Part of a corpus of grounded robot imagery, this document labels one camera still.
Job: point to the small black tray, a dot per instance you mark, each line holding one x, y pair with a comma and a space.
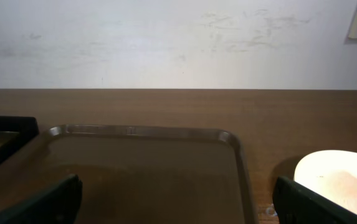
15, 132

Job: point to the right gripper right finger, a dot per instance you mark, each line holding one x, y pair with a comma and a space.
296, 204

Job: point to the white plate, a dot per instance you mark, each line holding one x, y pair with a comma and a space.
331, 174

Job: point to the brown plastic serving tray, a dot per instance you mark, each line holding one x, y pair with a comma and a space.
137, 174

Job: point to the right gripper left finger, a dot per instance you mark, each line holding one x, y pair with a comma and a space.
59, 203

